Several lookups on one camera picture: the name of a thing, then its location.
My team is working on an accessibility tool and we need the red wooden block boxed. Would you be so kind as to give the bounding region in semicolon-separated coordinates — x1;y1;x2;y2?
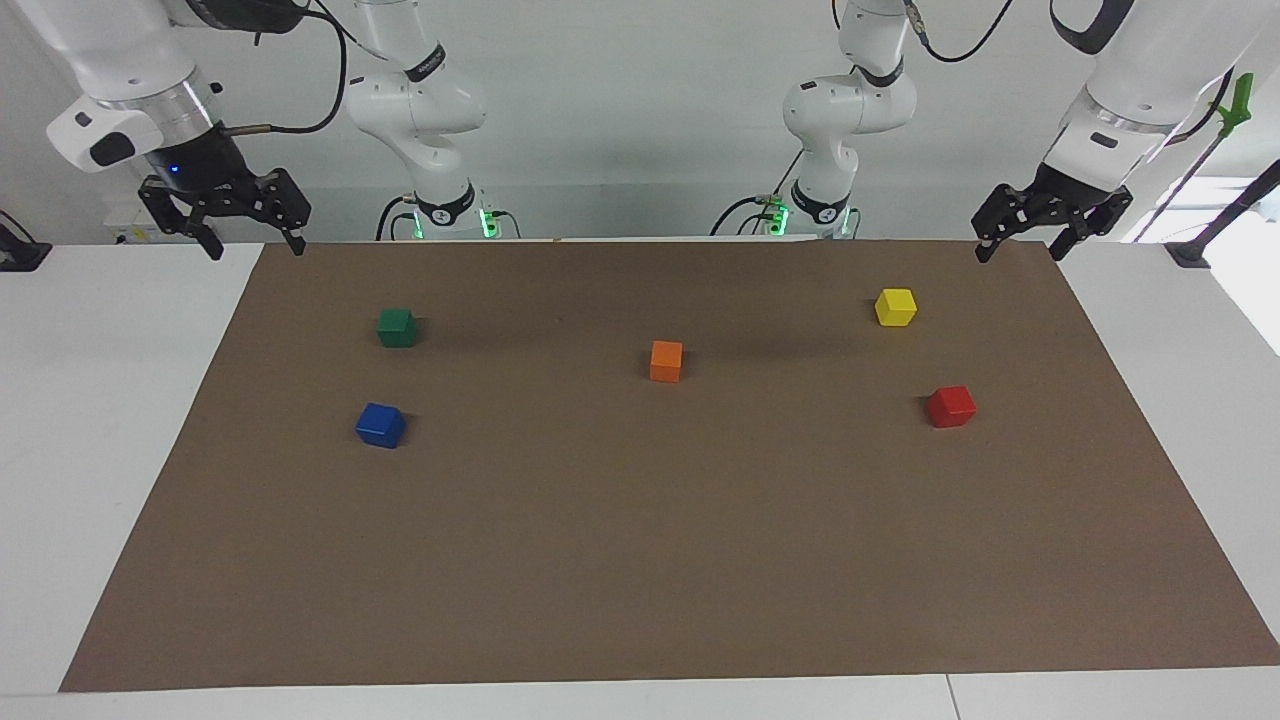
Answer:
927;385;978;430

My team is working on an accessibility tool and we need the blue wooden block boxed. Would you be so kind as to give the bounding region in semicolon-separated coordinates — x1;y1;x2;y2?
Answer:
355;402;408;450

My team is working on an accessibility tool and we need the black angled stand with foot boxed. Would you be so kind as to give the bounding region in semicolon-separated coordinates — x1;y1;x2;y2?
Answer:
1165;158;1280;270

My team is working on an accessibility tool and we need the black table clamp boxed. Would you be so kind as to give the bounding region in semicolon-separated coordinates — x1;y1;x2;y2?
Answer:
0;210;53;273

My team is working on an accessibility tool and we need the green clamp on thin rod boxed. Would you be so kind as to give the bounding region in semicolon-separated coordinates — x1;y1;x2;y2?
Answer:
1135;72;1256;243

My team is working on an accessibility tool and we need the brown paper mat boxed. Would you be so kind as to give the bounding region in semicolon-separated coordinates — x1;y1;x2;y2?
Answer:
58;238;1280;693

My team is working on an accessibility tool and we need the white wall socket box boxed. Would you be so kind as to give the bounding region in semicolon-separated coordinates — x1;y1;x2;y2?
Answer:
103;205;169;245

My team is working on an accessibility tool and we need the black right arm base cable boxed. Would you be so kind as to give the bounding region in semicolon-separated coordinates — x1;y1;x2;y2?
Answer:
375;194;414;242

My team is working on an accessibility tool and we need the black arm base cable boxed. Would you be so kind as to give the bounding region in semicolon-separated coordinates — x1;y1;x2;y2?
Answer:
710;148;804;237
375;194;414;242

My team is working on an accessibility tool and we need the black left arm gripper cable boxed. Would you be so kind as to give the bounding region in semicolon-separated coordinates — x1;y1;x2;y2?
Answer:
903;0;1017;64

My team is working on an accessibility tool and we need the black left arm base cable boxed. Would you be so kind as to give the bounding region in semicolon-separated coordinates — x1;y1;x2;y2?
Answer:
710;148;804;237

